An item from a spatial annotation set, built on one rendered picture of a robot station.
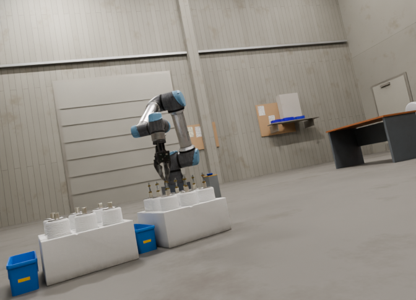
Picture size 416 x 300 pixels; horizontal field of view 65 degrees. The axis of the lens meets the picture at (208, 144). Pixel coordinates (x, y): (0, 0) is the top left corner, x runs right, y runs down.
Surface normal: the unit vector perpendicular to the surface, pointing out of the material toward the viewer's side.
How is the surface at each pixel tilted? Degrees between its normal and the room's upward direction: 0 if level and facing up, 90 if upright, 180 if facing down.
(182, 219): 90
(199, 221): 90
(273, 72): 90
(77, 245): 90
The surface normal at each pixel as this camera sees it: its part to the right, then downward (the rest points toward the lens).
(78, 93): 0.27, -0.14
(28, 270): 0.49, -0.14
